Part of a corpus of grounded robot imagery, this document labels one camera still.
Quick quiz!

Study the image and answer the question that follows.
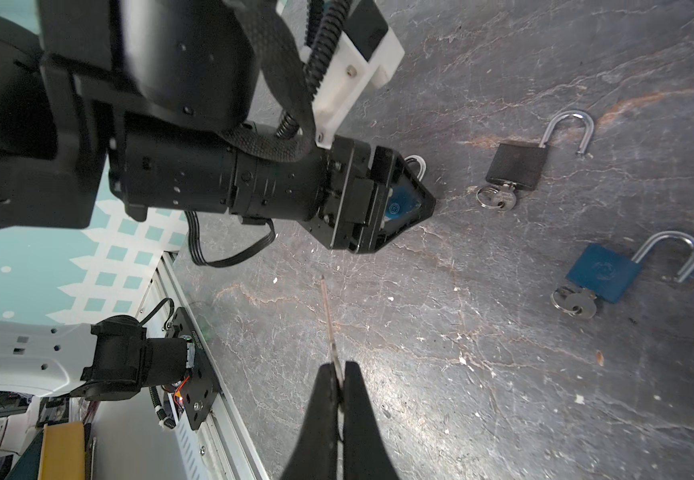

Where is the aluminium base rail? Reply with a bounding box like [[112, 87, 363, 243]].
[[139, 253, 269, 479]]

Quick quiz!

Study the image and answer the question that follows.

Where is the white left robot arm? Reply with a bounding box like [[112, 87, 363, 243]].
[[0, 1, 436, 266]]

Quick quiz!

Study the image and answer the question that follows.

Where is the silver key with ring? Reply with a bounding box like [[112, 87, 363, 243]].
[[551, 287, 598, 320]]

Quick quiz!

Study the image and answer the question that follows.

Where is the small blue padlock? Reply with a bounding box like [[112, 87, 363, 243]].
[[566, 230, 694, 303]]

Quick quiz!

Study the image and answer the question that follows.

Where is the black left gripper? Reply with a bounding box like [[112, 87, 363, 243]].
[[316, 136, 436, 253]]

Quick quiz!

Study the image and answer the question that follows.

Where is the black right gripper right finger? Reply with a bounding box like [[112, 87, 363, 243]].
[[343, 361, 399, 480]]

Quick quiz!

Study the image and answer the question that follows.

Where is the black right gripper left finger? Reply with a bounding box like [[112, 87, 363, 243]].
[[281, 363, 341, 479]]

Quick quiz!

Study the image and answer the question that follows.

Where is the dark grey padlock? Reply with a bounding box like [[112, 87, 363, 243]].
[[486, 110, 595, 190]]

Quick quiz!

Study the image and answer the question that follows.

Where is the small silver key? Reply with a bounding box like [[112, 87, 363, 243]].
[[476, 183, 517, 211]]

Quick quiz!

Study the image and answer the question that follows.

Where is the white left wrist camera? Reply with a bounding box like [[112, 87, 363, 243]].
[[313, 1, 405, 149]]

